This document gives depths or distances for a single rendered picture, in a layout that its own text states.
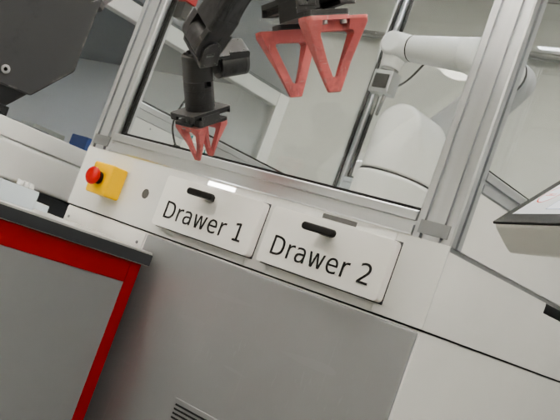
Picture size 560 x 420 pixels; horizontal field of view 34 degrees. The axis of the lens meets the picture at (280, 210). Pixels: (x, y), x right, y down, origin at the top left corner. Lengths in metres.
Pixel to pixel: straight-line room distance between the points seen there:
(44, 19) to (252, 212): 0.88
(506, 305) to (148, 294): 0.73
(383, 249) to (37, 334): 0.69
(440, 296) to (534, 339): 0.40
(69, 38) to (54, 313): 0.93
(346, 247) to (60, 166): 1.18
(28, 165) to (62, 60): 1.57
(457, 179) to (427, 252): 0.13
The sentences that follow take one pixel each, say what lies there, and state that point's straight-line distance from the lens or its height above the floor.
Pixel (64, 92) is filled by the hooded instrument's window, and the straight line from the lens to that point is 2.58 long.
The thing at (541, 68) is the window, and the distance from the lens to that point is 1.70.
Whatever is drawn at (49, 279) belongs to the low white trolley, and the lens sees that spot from 1.79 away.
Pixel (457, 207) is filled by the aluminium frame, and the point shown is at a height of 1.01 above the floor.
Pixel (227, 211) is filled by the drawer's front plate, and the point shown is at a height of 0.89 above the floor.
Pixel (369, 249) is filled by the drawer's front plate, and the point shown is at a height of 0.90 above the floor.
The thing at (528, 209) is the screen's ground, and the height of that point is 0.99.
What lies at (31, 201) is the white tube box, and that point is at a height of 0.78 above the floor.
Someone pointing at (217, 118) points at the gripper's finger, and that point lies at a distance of 1.74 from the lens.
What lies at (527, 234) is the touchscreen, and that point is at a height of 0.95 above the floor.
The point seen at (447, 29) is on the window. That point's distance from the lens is 1.70.
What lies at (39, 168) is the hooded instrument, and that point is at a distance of 2.55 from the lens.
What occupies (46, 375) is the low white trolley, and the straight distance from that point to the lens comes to 1.86.
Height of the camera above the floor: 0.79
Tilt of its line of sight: 4 degrees up
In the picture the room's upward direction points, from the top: 20 degrees clockwise
